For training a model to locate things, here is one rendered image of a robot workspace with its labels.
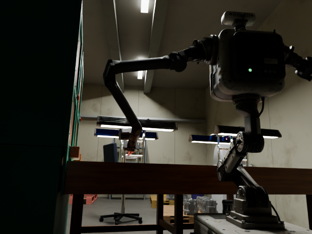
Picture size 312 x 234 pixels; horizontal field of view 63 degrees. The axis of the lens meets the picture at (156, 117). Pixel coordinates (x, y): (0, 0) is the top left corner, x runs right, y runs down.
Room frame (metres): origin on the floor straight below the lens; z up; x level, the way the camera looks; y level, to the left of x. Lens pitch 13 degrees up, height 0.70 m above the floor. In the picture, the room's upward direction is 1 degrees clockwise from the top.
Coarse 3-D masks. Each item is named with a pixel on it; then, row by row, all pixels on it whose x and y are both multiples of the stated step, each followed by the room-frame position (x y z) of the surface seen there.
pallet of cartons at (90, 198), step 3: (72, 195) 6.03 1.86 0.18; (84, 195) 6.05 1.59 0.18; (87, 195) 6.06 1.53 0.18; (90, 195) 6.06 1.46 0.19; (93, 195) 6.39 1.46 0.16; (96, 195) 7.27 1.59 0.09; (69, 198) 5.97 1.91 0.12; (72, 198) 5.98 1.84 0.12; (84, 198) 6.01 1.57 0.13; (87, 198) 6.02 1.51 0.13; (90, 198) 6.02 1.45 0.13; (93, 198) 6.65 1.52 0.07; (96, 198) 7.15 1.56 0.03; (69, 201) 5.97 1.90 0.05; (87, 201) 6.02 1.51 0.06; (90, 201) 6.03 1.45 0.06; (93, 201) 6.48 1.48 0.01
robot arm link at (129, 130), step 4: (128, 128) 1.58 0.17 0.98; (140, 128) 1.54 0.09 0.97; (120, 132) 1.56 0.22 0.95; (124, 132) 1.55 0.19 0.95; (128, 132) 1.56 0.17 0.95; (132, 132) 1.56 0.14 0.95; (136, 132) 1.54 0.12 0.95; (140, 132) 1.55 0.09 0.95; (120, 136) 1.56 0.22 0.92; (124, 136) 1.56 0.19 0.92; (128, 136) 1.57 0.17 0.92
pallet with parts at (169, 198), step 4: (152, 196) 6.51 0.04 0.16; (156, 196) 6.54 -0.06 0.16; (164, 196) 6.59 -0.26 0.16; (168, 196) 5.73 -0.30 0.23; (172, 196) 5.70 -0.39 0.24; (184, 196) 5.68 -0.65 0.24; (152, 200) 5.63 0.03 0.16; (156, 200) 5.64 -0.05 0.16; (164, 200) 5.67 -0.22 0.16; (168, 200) 5.68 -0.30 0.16; (172, 200) 5.70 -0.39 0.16; (152, 204) 5.62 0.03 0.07; (168, 204) 6.13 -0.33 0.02; (172, 204) 5.65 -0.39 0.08
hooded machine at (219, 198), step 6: (222, 144) 4.70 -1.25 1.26; (228, 144) 4.73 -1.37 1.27; (216, 150) 4.79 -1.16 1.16; (222, 150) 4.58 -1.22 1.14; (216, 156) 4.80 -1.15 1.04; (222, 156) 4.54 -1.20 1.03; (216, 162) 4.81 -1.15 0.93; (216, 198) 4.76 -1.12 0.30; (222, 198) 4.45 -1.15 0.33; (234, 198) 4.45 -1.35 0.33
